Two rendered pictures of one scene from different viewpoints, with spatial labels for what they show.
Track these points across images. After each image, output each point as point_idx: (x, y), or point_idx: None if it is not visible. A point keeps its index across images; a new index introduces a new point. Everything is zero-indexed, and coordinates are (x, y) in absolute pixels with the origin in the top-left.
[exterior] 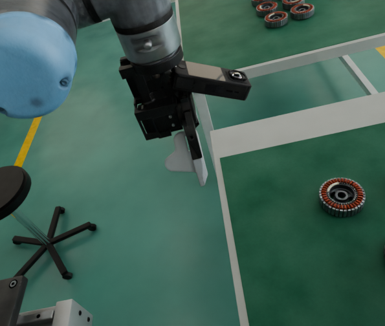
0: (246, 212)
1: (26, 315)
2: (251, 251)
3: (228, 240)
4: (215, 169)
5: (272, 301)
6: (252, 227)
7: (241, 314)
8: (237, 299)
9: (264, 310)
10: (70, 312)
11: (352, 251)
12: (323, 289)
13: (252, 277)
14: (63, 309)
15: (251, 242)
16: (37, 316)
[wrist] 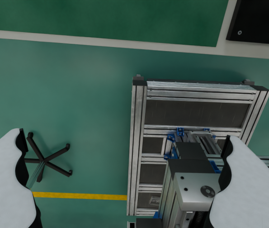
0: (72, 14)
1: (183, 225)
2: (122, 22)
3: (105, 45)
4: None
5: (176, 17)
6: (93, 12)
7: (177, 49)
8: (165, 49)
9: (181, 27)
10: (194, 201)
11: None
12: None
13: (149, 30)
14: (190, 206)
15: (111, 20)
16: (187, 220)
